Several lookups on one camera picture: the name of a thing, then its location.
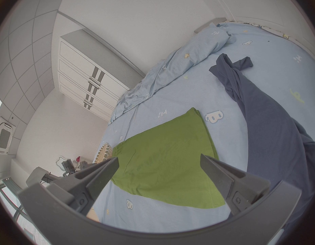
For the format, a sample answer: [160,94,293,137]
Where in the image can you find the pale blue quilt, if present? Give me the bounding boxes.
[108,22,236,124]

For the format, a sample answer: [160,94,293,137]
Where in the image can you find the green shorts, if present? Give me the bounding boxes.
[110,107,226,209]

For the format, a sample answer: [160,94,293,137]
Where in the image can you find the bed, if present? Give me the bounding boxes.
[86,17,315,233]

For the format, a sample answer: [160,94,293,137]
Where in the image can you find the window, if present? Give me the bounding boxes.
[0,176,44,239]

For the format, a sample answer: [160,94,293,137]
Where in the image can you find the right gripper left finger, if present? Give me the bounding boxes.
[48,157,120,217]

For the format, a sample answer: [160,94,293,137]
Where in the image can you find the round woven basket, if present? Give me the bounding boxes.
[94,142,114,163]

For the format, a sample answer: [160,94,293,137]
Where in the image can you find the white wardrobe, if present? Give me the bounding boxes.
[57,30,147,123]

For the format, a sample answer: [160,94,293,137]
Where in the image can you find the white ceiling air conditioner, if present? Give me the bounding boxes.
[0,116,17,154]

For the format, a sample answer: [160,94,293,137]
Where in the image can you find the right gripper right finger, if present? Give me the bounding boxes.
[200,154,271,218]

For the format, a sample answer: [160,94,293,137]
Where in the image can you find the dark blue garment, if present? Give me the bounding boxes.
[209,53,315,226]

